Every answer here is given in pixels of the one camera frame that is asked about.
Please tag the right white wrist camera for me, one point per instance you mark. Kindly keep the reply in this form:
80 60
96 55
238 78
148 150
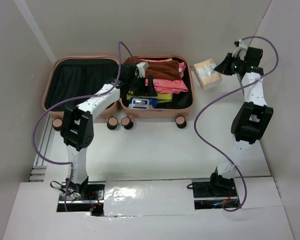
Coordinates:
240 45

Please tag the pink patterned garment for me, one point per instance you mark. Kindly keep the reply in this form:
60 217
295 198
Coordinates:
163 86

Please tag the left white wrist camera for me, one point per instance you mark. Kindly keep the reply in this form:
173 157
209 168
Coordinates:
141 69

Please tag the blue white wet wipes pack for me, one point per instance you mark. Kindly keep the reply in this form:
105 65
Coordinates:
142 103

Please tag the pink suitcase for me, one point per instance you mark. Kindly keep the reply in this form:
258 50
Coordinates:
75 76

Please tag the white taped cover sheet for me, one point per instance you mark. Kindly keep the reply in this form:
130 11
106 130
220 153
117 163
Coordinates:
148 198

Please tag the orange tissue pack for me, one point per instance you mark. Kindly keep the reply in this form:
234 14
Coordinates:
205 74

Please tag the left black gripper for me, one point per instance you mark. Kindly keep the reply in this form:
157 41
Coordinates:
145 90

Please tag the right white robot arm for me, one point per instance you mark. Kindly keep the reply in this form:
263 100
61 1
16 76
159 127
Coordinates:
252 119

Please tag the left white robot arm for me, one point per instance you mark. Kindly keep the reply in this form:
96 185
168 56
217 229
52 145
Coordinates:
77 125

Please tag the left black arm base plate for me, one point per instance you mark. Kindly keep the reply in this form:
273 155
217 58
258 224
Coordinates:
91 199

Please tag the brown towel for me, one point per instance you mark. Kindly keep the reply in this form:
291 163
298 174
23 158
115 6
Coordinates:
163 70

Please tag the yellow-green shorts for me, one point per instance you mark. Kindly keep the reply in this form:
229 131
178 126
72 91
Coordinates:
162 98

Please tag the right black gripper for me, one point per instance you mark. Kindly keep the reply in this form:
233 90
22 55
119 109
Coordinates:
226 64

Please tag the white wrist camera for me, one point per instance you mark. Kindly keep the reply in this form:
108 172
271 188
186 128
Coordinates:
141 69
240 45

